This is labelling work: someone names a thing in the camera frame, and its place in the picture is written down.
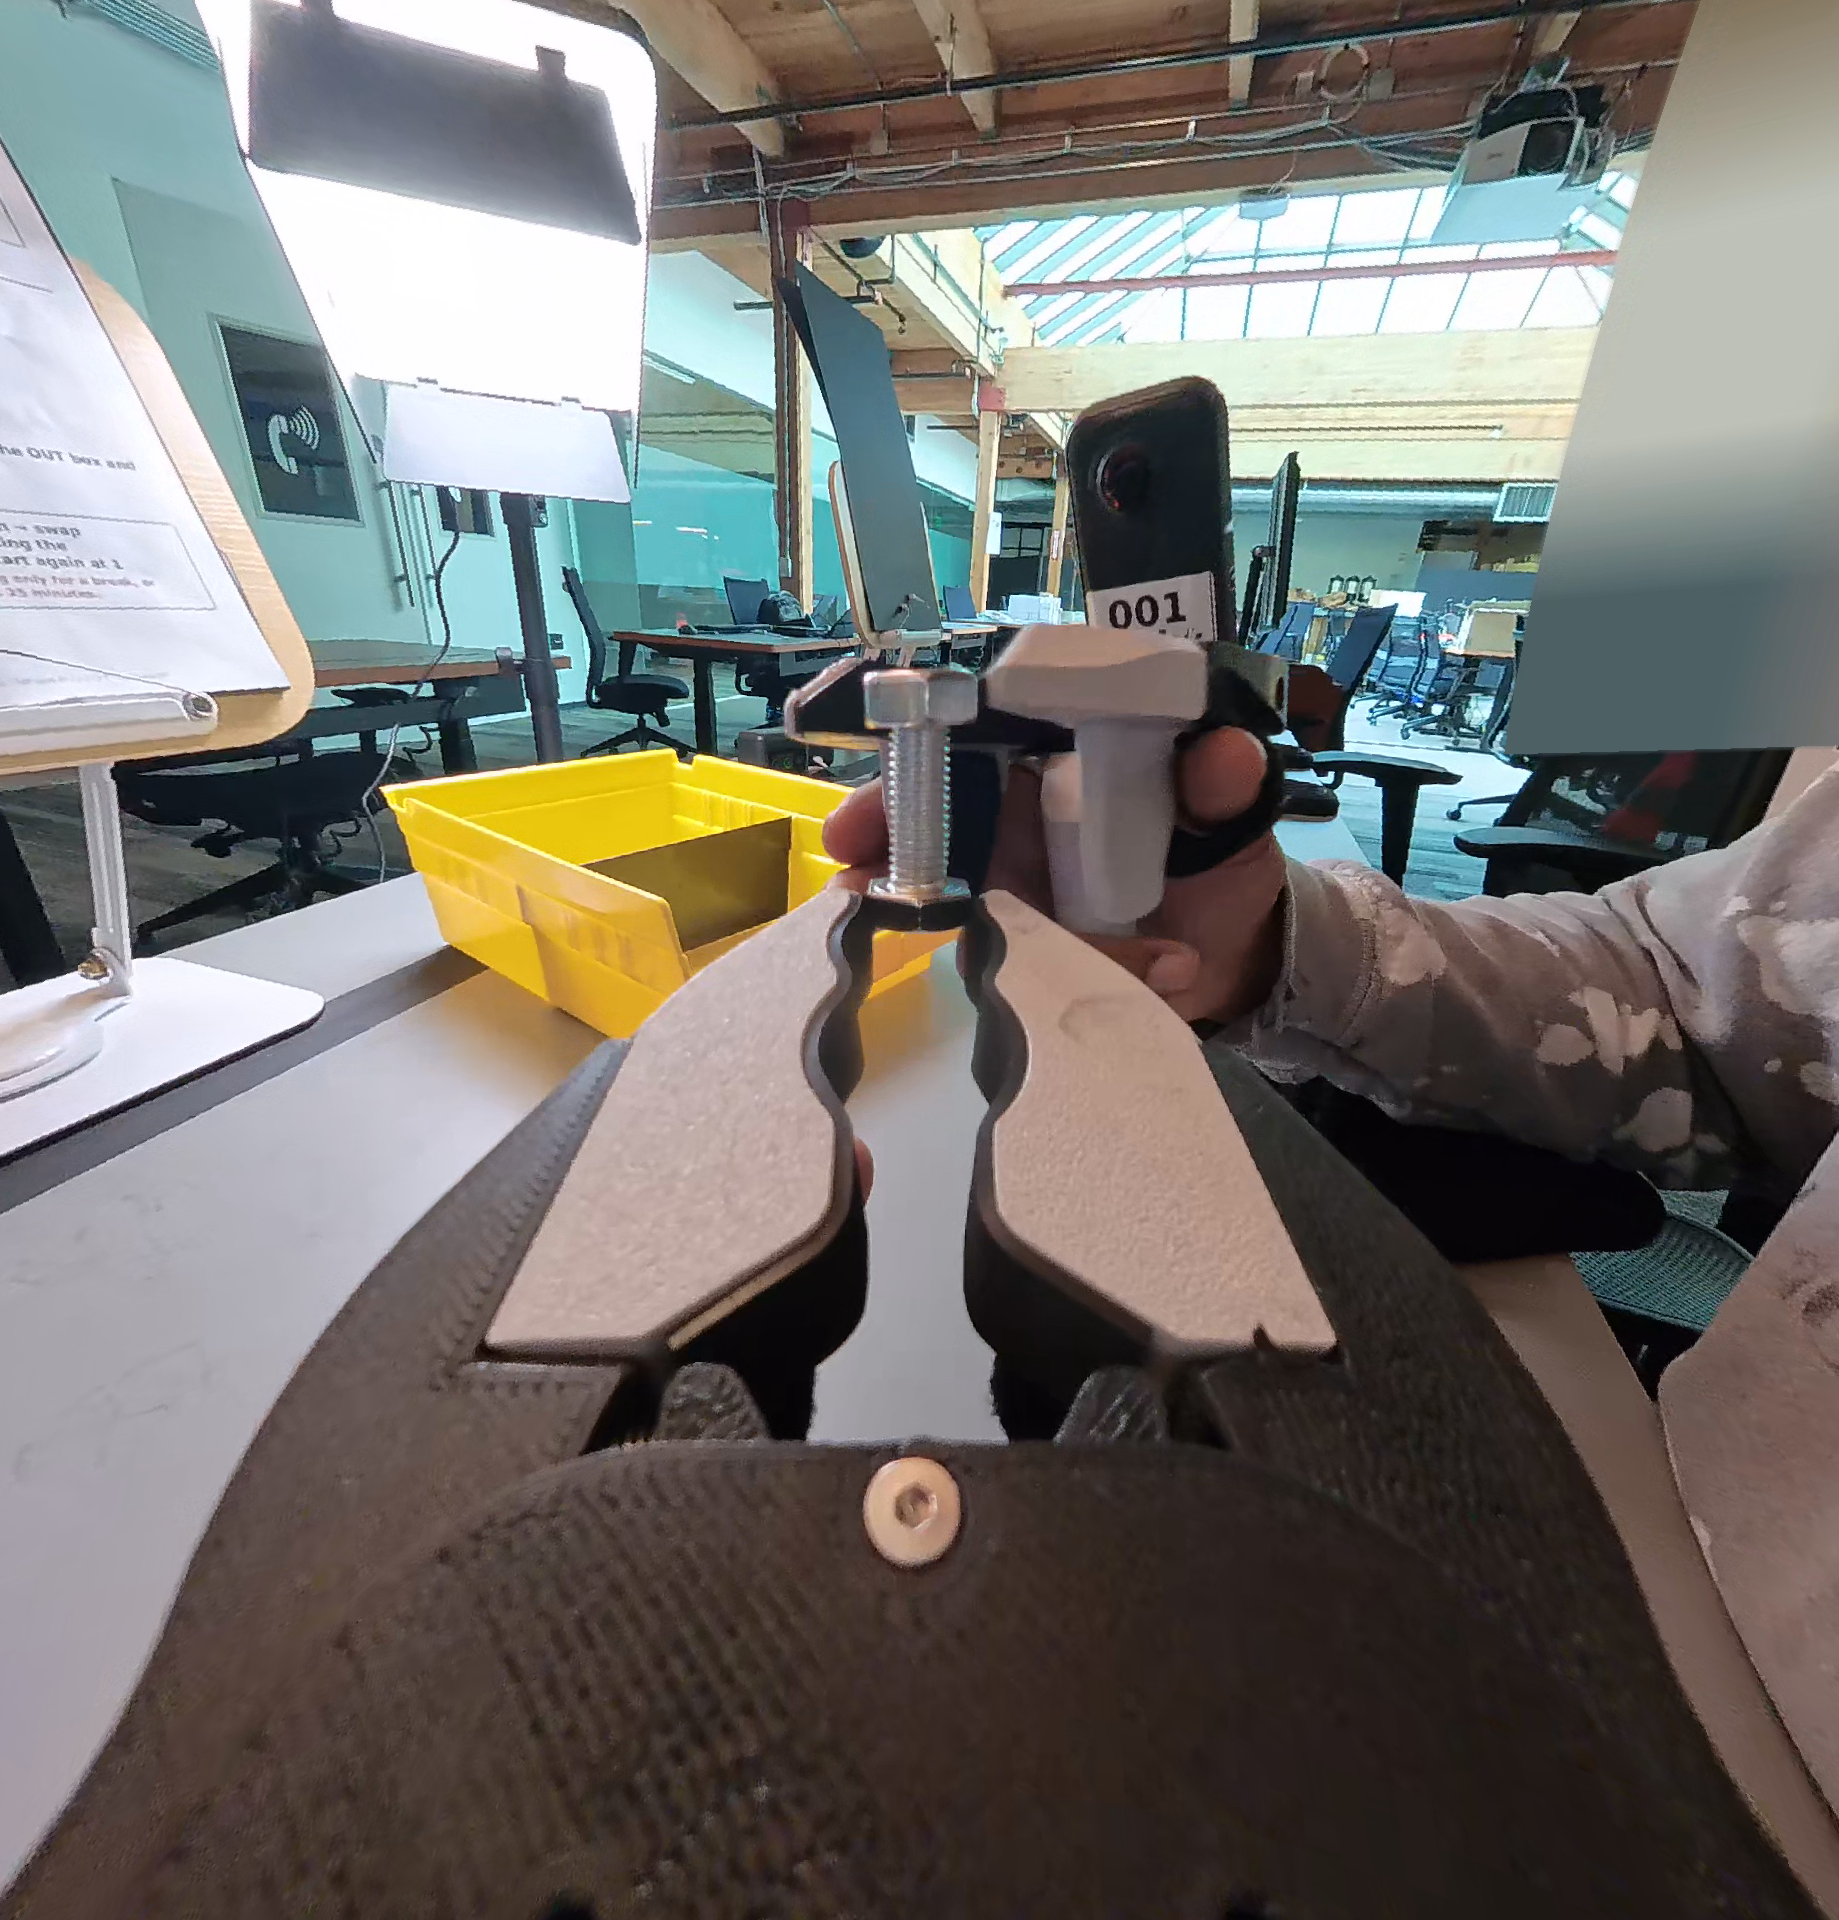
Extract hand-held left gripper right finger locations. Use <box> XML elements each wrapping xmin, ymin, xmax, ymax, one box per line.
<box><xmin>959</xmin><ymin>892</ymin><xmax>1339</xmax><ymax>1443</ymax></box>

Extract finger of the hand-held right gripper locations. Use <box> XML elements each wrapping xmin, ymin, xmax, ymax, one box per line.
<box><xmin>783</xmin><ymin>663</ymin><xmax>881</xmax><ymax>740</ymax></box>
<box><xmin>984</xmin><ymin>622</ymin><xmax>1215</xmax><ymax>727</ymax></box>

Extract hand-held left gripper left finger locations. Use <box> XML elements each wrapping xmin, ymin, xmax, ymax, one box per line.
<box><xmin>481</xmin><ymin>884</ymin><xmax>870</xmax><ymax>1443</ymax></box>

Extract silver flange bolt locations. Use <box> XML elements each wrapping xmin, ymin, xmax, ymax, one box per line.
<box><xmin>858</xmin><ymin>727</ymin><xmax>972</xmax><ymax>928</ymax></box>

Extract person's right forearm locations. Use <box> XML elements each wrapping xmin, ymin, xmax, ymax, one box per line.
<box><xmin>1220</xmin><ymin>748</ymin><xmax>1839</xmax><ymax>1193</ymax></box>

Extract person's right hand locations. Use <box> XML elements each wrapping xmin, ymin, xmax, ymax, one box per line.
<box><xmin>822</xmin><ymin>727</ymin><xmax>1295</xmax><ymax>1031</ymax></box>

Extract wooden desk black legs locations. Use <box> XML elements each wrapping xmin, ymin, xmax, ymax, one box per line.
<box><xmin>608</xmin><ymin>621</ymin><xmax>878</xmax><ymax>753</ymax></box>

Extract black monitor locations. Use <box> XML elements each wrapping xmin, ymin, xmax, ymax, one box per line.
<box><xmin>1254</xmin><ymin>447</ymin><xmax>1306</xmax><ymax>661</ymax></box>

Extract black office chair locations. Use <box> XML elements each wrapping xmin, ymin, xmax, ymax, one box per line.
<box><xmin>1451</xmin><ymin>740</ymin><xmax>1808</xmax><ymax>904</ymax></box>
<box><xmin>559</xmin><ymin>563</ymin><xmax>699</xmax><ymax>760</ymax></box>

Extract black bin divider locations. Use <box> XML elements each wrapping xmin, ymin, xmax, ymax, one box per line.
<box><xmin>581</xmin><ymin>817</ymin><xmax>792</xmax><ymax>949</ymax></box>

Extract black display on easel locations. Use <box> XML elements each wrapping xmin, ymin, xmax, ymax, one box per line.
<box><xmin>780</xmin><ymin>262</ymin><xmax>954</xmax><ymax>673</ymax></box>

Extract brown office chair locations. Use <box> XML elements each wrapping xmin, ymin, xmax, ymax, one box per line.
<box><xmin>1278</xmin><ymin>661</ymin><xmax>1465</xmax><ymax>892</ymax></box>

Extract black light stand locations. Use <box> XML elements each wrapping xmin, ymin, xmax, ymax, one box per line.
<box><xmin>497</xmin><ymin>495</ymin><xmax>570</xmax><ymax>766</ymax></box>

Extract yellow plastic bin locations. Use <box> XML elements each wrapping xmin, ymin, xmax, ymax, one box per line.
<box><xmin>383</xmin><ymin>752</ymin><xmax>936</xmax><ymax>1040</ymax></box>

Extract ceiling projector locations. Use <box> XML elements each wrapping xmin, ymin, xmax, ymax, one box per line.
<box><xmin>1438</xmin><ymin>80</ymin><xmax>1621</xmax><ymax>246</ymax></box>

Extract studio light panel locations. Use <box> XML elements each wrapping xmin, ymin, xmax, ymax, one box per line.
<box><xmin>199</xmin><ymin>0</ymin><xmax>662</xmax><ymax>507</ymax></box>

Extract dark phone icon sign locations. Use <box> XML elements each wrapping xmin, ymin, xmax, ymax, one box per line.
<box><xmin>215</xmin><ymin>314</ymin><xmax>363</xmax><ymax>525</ymax></box>

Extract white instruction sheet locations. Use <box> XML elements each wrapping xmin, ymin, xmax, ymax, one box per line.
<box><xmin>0</xmin><ymin>74</ymin><xmax>290</xmax><ymax>706</ymax></box>

